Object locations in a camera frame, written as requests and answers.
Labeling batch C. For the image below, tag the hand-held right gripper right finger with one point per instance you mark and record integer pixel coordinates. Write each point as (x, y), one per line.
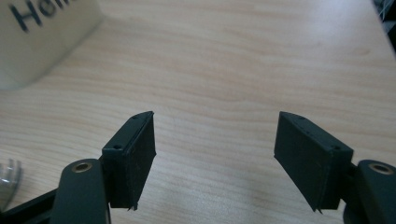
(311, 155)

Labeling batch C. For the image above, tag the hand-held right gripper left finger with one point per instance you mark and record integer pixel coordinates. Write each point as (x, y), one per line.
(130, 161)

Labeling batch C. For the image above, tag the clear plastic object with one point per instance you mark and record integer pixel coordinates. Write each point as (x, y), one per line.
(8, 183)

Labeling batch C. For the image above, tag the cream container with dark lettering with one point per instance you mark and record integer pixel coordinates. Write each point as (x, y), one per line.
(37, 40)

